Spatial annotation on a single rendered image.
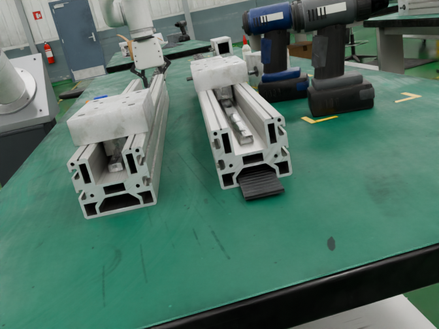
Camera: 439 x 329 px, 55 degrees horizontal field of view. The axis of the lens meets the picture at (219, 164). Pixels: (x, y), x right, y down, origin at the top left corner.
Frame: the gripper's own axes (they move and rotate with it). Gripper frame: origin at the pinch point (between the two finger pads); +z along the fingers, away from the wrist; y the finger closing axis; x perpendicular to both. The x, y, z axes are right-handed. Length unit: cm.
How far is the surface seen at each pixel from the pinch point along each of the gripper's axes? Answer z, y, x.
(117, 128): -6, -1, 94
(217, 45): -3, -31, -75
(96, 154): -3, 2, 96
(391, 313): 60, -50, 70
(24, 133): 5.8, 44.1, 14.6
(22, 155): 13, 47, 15
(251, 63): -3.0, -31.1, 29.4
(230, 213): 4, -14, 108
